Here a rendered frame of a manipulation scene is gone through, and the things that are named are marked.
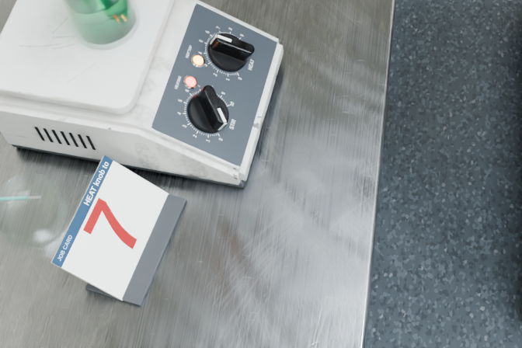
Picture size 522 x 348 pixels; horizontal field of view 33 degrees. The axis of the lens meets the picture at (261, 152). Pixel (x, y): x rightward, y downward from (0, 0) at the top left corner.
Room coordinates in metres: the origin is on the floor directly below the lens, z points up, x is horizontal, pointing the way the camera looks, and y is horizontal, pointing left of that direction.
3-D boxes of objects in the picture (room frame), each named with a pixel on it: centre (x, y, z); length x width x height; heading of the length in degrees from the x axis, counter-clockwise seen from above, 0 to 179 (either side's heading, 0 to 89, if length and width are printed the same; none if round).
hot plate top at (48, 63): (0.44, 0.12, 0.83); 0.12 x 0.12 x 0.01; 66
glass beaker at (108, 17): (0.44, 0.09, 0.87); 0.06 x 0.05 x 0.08; 5
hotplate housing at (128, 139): (0.43, 0.09, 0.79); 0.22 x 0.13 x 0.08; 66
